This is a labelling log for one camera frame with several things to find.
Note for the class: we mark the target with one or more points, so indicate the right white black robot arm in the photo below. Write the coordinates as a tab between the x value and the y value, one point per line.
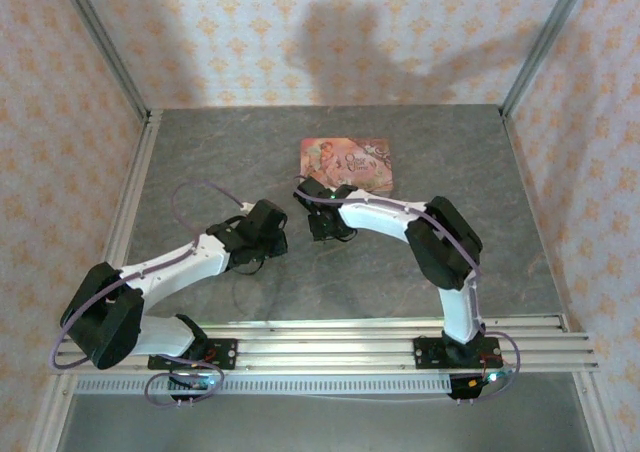
380	219

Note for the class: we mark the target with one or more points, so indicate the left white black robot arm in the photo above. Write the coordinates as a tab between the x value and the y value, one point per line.
175	267

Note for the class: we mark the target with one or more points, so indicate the aluminium frame post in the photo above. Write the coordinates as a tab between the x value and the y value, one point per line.
105	47
545	42

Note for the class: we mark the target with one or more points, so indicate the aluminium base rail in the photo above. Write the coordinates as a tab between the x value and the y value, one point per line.
325	342

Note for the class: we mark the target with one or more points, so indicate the aluminium table side rail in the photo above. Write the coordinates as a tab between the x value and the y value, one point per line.
132	187
590	407

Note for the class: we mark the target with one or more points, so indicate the pink illustrated box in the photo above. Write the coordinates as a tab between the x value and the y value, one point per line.
365	164

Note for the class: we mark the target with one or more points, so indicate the base electronics board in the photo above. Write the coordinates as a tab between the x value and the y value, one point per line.
475	384
195	383

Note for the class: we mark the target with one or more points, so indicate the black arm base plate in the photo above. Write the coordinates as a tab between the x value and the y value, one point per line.
425	352
227	354

